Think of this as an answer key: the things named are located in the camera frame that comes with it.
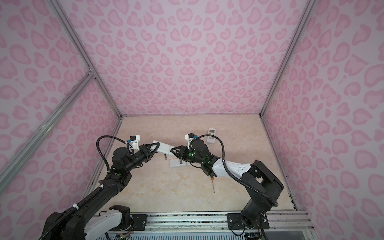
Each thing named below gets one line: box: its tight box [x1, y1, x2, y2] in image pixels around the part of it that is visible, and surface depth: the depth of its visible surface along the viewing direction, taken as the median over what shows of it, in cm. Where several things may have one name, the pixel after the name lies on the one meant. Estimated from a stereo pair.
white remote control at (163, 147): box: [150, 140, 176, 156], surface depth 80 cm
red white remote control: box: [169, 158, 191, 168], surface depth 95 cm
